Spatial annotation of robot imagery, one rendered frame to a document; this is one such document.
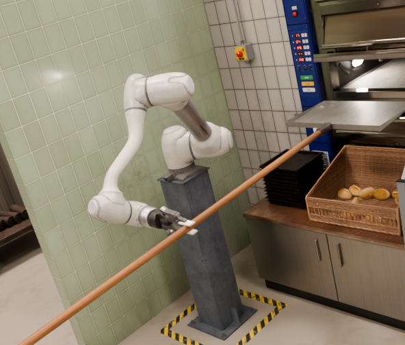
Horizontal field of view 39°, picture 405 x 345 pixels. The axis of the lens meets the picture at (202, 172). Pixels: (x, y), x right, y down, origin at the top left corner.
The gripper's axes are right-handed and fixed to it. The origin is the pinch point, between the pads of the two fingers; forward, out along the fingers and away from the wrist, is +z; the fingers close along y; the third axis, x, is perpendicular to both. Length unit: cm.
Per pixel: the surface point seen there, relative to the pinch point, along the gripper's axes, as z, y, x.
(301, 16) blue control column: -43, -43, -153
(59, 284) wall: -126, 59, 9
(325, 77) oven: -36, -6, -154
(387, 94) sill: 3, 5, -154
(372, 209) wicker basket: 15, 47, -103
